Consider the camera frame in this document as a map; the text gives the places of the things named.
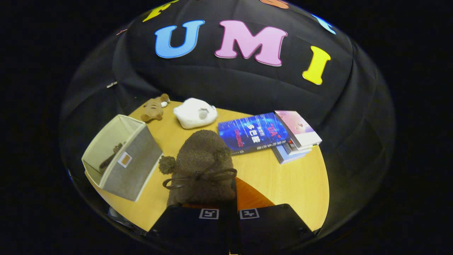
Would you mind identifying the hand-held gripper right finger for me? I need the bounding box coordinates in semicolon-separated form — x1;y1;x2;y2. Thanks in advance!
232;177;316;255

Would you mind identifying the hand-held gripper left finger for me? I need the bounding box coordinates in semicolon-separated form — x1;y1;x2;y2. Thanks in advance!
146;204;231;255

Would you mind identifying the brown fluffy shoe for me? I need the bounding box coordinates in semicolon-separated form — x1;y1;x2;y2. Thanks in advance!
99;142;124;170
159;130;237;208

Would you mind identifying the grey fabric storage box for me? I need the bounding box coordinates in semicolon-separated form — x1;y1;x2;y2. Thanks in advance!
81;114;164;202

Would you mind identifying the light blue book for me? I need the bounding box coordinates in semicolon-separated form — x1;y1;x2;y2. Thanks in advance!
272;143;312;165

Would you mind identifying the blue cover book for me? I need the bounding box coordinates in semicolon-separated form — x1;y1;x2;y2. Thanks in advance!
218;112;291;156

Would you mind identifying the white plush toy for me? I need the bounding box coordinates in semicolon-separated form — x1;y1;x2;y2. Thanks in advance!
173;98;218;130

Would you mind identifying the brown striped plush toy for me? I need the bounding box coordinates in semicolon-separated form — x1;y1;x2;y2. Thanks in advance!
141;93;171;123

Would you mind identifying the black backdrop cloth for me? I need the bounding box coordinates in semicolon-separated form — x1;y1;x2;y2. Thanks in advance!
60;0;395;234

